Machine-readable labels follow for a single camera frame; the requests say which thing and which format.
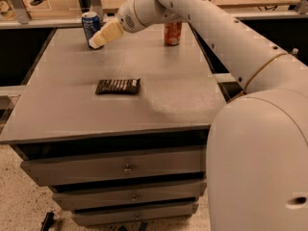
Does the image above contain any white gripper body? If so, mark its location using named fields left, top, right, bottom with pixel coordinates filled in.
left=116, top=0, right=139, bottom=33

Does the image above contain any grey drawer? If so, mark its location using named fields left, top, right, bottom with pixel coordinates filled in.
left=21, top=146, right=205, bottom=186
left=52, top=179, right=207, bottom=211
left=71, top=201, right=198, bottom=226

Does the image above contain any grey drawer cabinet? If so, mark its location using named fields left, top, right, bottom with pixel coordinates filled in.
left=1, top=25, right=225, bottom=215

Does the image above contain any blue pepsi can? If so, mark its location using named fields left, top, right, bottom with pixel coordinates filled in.
left=81, top=12, right=101, bottom=47

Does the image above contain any orange soda can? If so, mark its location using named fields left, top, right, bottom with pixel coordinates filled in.
left=165, top=22, right=182, bottom=46

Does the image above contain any middle grey drawer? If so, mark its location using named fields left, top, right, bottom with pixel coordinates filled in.
left=52, top=179, right=207, bottom=211

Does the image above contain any top grey drawer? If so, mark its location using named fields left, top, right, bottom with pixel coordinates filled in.
left=21, top=146, right=205, bottom=186

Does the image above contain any bottom grey drawer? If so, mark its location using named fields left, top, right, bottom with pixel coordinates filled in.
left=71, top=201, right=198, bottom=226

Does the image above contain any black object bottom left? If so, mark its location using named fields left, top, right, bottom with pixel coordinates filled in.
left=40, top=212, right=55, bottom=231

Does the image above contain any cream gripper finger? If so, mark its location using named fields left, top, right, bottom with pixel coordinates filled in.
left=89, top=19, right=124, bottom=49

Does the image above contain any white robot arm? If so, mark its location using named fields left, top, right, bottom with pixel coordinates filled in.
left=90, top=0, right=308, bottom=231

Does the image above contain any dark rxbar chocolate bar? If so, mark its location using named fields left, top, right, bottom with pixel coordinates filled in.
left=95, top=79, right=141, bottom=95

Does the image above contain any small black object on shelf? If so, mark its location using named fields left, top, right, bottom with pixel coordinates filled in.
left=30, top=0, right=44, bottom=6

